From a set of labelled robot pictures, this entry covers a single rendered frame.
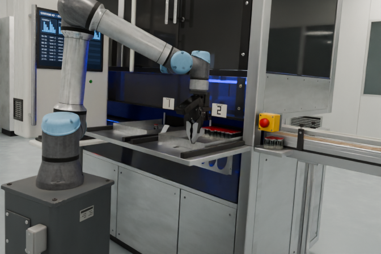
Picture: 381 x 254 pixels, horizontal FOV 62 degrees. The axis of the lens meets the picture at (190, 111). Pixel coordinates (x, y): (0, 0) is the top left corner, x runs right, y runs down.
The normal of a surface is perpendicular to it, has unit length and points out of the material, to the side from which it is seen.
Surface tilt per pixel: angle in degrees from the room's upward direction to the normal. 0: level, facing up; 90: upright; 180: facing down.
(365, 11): 90
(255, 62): 90
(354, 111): 90
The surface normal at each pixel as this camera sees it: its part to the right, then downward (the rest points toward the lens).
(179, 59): 0.19, 0.11
